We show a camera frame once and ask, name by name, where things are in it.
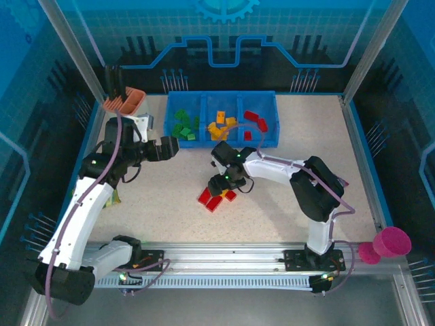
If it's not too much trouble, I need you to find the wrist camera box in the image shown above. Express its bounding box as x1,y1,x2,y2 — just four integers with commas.
210,159,228,176
133,113,154,143

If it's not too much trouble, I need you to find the aluminium table side rail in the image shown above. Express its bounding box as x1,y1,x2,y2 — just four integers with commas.
338,94,390,228

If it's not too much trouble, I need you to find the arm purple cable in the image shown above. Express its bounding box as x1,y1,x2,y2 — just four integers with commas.
214,124,358,295
43,108,171,320

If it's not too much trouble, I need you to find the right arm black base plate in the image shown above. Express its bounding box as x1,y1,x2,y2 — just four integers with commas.
283,249,347,272

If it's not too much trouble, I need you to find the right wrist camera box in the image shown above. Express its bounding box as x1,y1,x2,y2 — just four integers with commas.
210,159,228,176

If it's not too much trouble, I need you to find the green yellow snack packet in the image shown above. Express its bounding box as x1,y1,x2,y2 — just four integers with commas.
105,189,122,208

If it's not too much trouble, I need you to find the blue three-compartment bin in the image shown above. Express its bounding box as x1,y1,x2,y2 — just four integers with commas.
163,90,281,149

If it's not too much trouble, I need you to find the grey slotted cable duct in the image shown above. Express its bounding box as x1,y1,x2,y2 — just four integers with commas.
93,274,315,290

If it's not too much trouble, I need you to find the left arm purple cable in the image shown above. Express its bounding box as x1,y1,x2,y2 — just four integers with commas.
43,108,171,320

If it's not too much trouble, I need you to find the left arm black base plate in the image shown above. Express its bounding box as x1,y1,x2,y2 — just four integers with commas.
134,249,166,272

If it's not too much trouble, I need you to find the aluminium mounting rail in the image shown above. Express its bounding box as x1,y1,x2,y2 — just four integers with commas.
40,241,408,276

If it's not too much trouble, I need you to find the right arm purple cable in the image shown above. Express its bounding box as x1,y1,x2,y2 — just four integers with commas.
214,124,358,295

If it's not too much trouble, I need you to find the aluminium frame post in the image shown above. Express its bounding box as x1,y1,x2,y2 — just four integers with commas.
37,0,107,103
341,0,411,105

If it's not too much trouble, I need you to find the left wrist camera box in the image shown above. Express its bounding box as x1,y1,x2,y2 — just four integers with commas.
133,113,154,143

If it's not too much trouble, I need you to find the pink plastic cup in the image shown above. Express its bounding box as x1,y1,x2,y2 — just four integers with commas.
358,226,413,266

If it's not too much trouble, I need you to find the cream holder with orange top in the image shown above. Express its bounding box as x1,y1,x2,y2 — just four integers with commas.
103,86,152,120

